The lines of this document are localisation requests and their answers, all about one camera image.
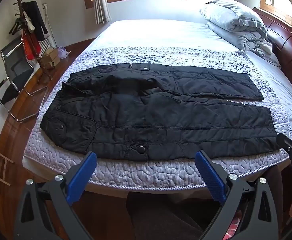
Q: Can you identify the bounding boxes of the person's dark trouser leg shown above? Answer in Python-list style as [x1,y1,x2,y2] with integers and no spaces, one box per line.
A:
[268,166,284,230]

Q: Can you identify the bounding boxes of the folded grey duvet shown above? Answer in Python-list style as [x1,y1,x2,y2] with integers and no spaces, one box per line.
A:
[199,0,282,68]

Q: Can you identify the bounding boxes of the pale purple plastic item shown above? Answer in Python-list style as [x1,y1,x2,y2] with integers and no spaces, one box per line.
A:
[57,46,72,59]

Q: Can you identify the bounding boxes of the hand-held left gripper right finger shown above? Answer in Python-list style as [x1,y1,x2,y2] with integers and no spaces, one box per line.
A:
[194,150,286,240]

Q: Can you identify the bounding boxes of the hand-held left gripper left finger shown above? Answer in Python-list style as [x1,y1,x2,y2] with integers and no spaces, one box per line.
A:
[13,151,98,240]

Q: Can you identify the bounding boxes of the dark wooden headboard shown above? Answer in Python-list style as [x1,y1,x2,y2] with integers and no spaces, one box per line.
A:
[252,7,292,100]

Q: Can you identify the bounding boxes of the small cardboard box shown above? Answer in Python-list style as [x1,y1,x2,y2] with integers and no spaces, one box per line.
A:
[42,48,58,57]

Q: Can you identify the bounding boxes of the black chrome frame chair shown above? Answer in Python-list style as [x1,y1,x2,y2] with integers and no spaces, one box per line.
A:
[0,37,49,123]

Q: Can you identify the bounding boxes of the wooden coat rack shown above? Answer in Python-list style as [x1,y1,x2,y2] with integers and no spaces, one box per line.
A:
[9,0,54,81]

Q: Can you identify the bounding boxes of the black quilted pants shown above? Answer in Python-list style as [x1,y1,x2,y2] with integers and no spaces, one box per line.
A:
[40,63,278,162]

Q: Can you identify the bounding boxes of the bed with pale blue sheet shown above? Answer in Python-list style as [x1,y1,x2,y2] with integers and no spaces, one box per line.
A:
[22,19,292,198]

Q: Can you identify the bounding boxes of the white pole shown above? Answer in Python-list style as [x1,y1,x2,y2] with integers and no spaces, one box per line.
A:
[43,3,58,48]

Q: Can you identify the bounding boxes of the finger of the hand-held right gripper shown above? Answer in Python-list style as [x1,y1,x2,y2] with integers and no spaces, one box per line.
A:
[276,133,292,153]

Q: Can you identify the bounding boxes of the white fleecy cloth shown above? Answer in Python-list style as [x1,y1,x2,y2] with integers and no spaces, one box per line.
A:
[257,40,273,57]

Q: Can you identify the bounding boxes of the black hanging garment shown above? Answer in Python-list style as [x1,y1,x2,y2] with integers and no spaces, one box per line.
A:
[23,1,49,42]

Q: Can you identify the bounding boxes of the cardboard box with round hole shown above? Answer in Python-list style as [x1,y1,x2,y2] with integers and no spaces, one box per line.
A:
[39,54,61,70]

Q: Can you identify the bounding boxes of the beige curtain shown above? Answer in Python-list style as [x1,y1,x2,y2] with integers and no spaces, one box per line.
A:
[90,0,112,25]

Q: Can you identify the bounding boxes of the red hanging garment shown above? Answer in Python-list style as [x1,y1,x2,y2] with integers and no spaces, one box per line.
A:
[21,33,42,61]

